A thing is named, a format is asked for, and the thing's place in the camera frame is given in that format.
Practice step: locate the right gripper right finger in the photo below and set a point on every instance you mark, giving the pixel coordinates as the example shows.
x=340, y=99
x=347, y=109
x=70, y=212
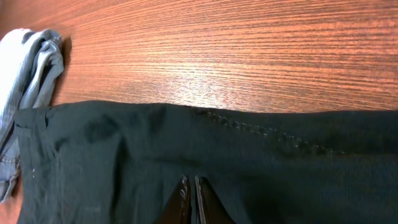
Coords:
x=209, y=209

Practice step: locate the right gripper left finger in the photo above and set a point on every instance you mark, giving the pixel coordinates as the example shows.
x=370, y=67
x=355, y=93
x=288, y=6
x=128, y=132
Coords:
x=178, y=209

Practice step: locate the folded light blue jeans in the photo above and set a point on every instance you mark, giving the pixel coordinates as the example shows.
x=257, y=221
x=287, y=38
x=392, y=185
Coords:
x=30, y=65

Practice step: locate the black shorts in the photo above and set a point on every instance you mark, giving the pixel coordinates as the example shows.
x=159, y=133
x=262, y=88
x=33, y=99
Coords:
x=105, y=162

